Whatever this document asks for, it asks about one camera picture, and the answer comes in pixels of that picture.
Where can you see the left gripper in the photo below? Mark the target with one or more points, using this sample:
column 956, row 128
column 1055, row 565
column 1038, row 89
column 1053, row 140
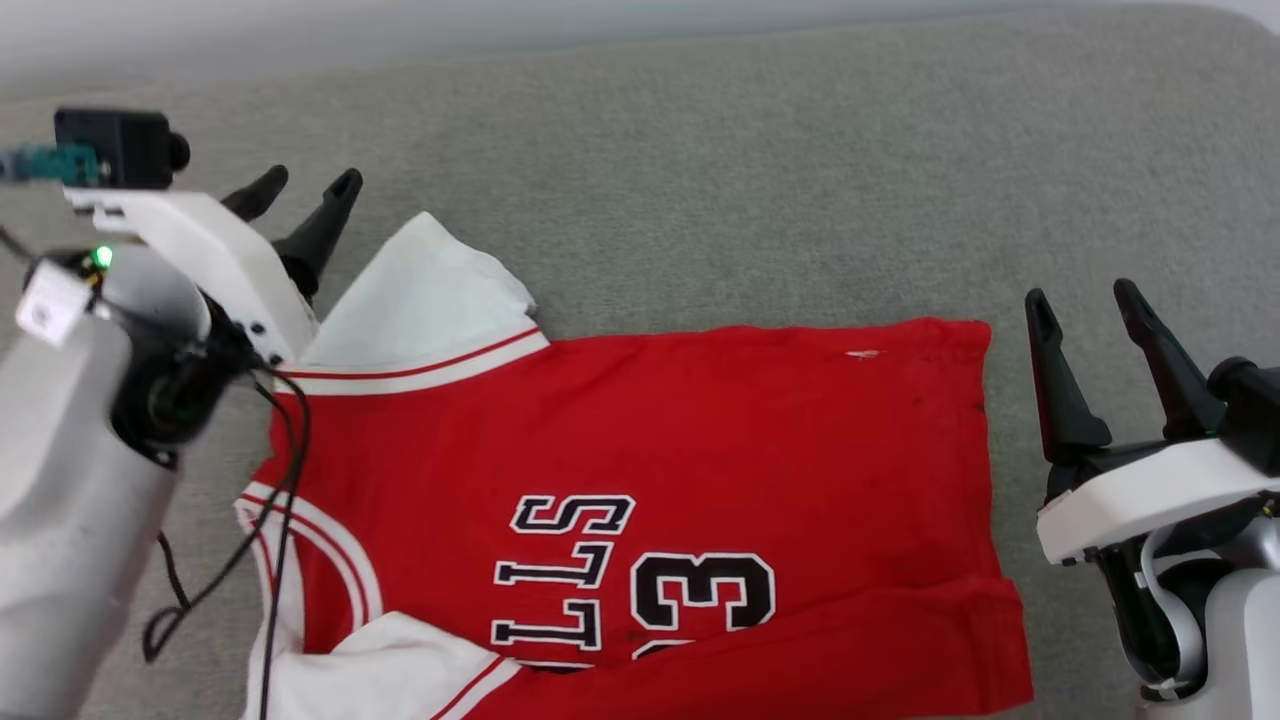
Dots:
column 175, row 400

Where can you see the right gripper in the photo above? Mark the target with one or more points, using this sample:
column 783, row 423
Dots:
column 1120, row 600

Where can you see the red Bulls basketball jersey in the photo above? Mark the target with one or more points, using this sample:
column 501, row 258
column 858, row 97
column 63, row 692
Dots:
column 700, row 430

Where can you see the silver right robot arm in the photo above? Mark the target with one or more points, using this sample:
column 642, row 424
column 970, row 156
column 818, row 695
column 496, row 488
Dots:
column 1245, row 640

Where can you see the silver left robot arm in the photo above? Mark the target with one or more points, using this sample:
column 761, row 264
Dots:
column 70, row 500

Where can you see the small white square module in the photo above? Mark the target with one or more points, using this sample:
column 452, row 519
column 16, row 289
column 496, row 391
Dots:
column 50, row 300

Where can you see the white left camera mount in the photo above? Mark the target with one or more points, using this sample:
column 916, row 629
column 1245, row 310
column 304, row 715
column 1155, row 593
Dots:
column 220, row 265

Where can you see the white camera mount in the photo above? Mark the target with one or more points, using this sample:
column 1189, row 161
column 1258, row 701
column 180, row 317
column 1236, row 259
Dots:
column 220, row 265
column 1150, row 495

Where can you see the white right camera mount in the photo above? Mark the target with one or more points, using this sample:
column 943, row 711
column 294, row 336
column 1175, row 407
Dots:
column 1150, row 495

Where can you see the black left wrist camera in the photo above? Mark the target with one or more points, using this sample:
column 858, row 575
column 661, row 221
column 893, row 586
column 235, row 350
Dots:
column 120, row 145

